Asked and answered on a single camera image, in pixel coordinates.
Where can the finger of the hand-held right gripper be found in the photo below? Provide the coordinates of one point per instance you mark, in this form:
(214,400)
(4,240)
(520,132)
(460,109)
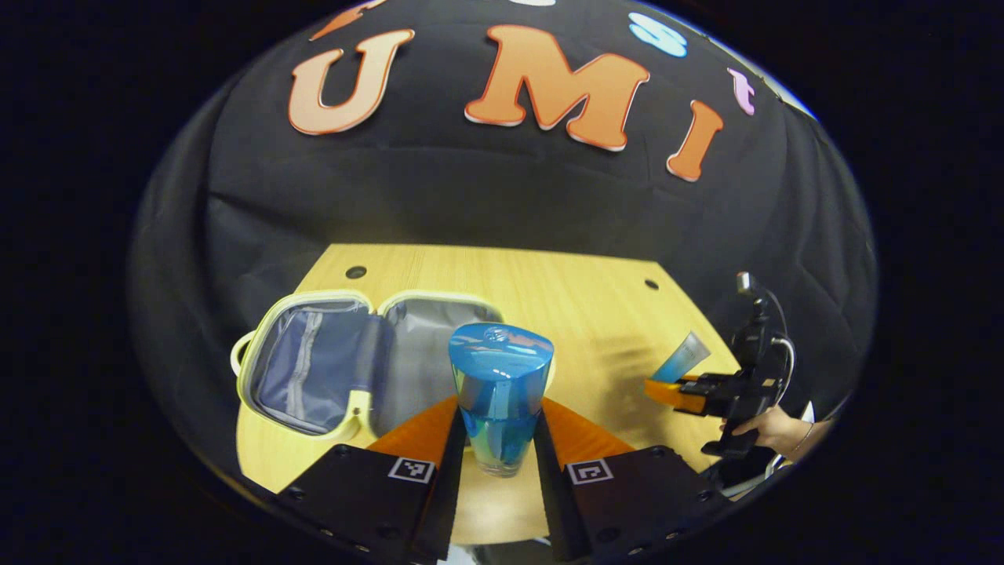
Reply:
(665,392)

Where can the cream suitcase with grey lining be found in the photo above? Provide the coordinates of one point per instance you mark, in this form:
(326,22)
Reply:
(314,369)

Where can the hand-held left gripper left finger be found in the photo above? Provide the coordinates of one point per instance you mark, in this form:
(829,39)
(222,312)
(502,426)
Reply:
(451,486)

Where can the blue skin care tube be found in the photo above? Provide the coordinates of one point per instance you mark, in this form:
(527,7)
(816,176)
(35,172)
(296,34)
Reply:
(679,358)

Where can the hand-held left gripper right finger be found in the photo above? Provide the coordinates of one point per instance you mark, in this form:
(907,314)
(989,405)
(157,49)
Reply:
(553,494)

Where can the blue skin care bottle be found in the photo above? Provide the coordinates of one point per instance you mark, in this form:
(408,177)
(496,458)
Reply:
(500,392)

